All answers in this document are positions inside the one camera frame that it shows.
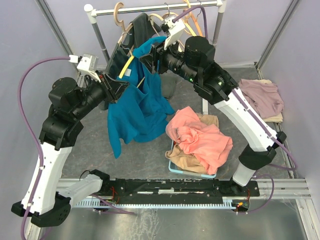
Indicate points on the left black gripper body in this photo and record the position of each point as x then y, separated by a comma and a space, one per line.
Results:
106, 86

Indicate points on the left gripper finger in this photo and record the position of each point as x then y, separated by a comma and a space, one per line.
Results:
116, 94
116, 84

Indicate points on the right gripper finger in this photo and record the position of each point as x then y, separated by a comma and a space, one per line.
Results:
157, 47
148, 61

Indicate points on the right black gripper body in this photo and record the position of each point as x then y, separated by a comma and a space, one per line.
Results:
168, 60

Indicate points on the yellow plastic hanger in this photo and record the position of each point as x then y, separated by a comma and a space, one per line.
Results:
125, 67

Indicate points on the teal blue t shirt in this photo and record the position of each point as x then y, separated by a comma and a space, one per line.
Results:
141, 112

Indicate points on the cream plastic hanger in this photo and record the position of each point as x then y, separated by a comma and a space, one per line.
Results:
161, 18

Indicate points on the orange plastic hanger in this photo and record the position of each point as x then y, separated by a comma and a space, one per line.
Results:
190, 31

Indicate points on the pink t shirt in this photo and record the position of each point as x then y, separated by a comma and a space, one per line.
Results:
210, 146

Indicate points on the beige t shirt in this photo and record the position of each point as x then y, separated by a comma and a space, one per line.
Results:
189, 162

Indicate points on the pale peach plastic hanger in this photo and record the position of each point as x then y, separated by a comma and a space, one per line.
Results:
175, 14

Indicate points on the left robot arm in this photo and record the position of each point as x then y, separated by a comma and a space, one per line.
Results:
70, 103

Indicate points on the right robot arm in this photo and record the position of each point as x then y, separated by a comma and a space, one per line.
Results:
262, 139

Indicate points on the dark grey t shirt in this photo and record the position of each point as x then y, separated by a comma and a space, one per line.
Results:
141, 31

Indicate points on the beige wooden hanger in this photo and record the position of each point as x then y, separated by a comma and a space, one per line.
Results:
120, 20

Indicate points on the lilac t shirt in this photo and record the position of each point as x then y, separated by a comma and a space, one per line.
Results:
250, 90

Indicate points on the cream folded t shirt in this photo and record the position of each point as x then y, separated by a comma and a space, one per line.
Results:
270, 104

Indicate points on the white metal clothes rack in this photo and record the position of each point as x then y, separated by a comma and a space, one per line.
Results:
100, 37

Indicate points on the light blue plastic basket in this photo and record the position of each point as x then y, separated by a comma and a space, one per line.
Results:
174, 169

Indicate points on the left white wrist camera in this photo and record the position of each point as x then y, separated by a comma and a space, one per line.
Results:
86, 64

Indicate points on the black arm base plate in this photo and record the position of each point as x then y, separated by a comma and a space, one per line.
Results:
175, 191

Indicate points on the aluminium frame rail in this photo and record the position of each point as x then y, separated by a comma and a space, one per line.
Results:
278, 188

